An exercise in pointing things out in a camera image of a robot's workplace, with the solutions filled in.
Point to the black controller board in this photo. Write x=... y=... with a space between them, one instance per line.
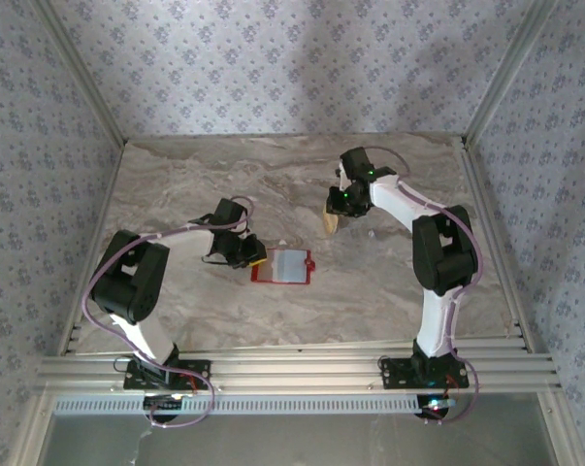
x=435 y=407
x=163 y=405

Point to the black right controller board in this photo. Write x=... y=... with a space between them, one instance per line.
x=435 y=407

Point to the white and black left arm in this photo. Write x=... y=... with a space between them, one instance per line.
x=127 y=286

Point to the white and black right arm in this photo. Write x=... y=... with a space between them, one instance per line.
x=442 y=262

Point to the aluminium frame post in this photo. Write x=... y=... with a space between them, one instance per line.
x=510 y=73
x=81 y=77

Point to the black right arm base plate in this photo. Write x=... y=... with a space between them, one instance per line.
x=399 y=374

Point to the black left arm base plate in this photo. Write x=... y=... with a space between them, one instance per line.
x=195 y=371

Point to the red card holder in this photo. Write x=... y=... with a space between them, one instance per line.
x=282 y=266

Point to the aluminium mounting rail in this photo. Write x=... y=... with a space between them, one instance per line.
x=297 y=369

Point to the aluminium side rail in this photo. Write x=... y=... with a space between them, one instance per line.
x=90 y=252
x=496 y=242

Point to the black left controller board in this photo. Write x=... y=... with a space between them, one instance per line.
x=163 y=405

